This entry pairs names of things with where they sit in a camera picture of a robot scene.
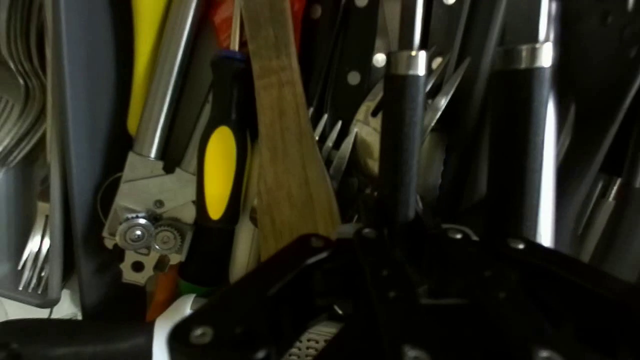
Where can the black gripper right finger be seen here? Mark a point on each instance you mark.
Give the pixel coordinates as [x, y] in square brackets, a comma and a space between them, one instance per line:
[520, 300]

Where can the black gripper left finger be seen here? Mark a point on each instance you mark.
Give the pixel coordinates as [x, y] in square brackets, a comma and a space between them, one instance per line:
[286, 300]

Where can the wooden spatula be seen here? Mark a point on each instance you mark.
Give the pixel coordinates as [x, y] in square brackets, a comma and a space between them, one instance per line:
[286, 153]

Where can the silver fork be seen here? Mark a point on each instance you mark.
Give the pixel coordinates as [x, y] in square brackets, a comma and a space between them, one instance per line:
[35, 250]
[335, 148]

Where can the steel can opener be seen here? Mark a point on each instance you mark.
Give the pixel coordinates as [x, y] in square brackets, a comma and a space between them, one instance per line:
[157, 193]

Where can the grey cutlery tray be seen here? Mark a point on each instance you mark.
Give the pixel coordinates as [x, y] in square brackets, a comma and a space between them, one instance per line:
[86, 132]

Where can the yellow plastic utensil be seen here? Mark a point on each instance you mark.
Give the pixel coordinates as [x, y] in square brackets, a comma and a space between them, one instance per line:
[144, 52]

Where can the stack of silver forks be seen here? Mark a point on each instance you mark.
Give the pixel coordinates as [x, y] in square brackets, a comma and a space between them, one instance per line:
[21, 80]

